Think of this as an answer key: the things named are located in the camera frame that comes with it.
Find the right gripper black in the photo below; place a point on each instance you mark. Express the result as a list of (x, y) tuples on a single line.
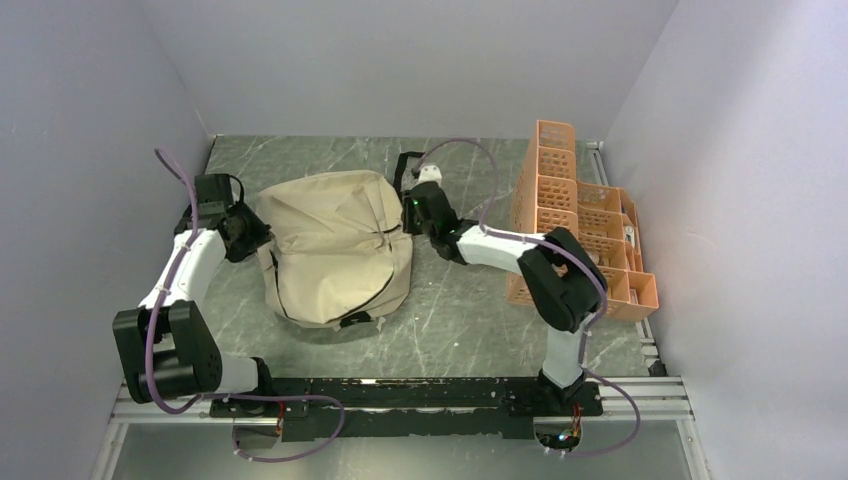
[(408, 206)]

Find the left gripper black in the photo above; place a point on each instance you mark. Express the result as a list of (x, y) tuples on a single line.
[(259, 233)]

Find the beige canvas backpack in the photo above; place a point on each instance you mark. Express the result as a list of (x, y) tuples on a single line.
[(339, 253)]

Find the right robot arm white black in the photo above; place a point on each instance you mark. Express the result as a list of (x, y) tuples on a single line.
[(566, 286)]

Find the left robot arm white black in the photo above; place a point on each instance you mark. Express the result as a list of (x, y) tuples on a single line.
[(165, 342)]

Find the orange plastic file organizer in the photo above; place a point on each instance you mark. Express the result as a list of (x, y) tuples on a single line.
[(548, 194)]

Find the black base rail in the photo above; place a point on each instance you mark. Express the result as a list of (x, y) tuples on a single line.
[(371, 408)]

